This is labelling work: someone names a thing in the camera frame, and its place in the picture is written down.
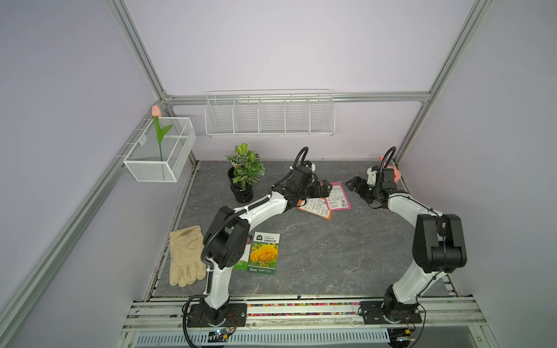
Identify pink bordered seed packet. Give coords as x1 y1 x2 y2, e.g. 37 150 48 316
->
326 182 351 211

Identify marigold seed packet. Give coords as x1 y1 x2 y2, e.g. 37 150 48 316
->
247 232 281 275

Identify green seed packet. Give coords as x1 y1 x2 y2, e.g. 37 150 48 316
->
234 236 252 271

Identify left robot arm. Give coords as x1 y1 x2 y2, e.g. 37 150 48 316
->
201 146 332 314

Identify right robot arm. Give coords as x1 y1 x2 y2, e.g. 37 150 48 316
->
346 146 467 322

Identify orange seed packet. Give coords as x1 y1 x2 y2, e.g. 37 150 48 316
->
297 198 332 220

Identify pink watering can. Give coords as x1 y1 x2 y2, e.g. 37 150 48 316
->
384 160 401 184

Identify potted green plant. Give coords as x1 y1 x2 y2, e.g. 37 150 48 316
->
226 143 265 203

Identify beige work glove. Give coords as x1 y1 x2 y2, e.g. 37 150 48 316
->
169 226 206 287

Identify white mesh basket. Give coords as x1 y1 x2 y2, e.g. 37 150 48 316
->
123 117 196 183

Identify artificial pink tulip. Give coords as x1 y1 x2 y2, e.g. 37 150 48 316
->
152 105 173 161

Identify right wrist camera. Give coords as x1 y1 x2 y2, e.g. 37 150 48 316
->
367 166 379 186

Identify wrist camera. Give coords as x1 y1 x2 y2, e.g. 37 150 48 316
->
303 160 316 172
367 166 379 186

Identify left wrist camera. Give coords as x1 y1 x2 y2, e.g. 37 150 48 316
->
303 160 316 172

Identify white wire wall shelf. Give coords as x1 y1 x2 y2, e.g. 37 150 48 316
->
205 89 336 137

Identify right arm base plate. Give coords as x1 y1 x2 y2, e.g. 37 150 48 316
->
357 300 423 325

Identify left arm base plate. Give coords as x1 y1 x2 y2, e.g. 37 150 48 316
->
187 302 247 328

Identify aluminium front rail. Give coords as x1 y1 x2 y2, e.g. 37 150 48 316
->
117 295 498 347

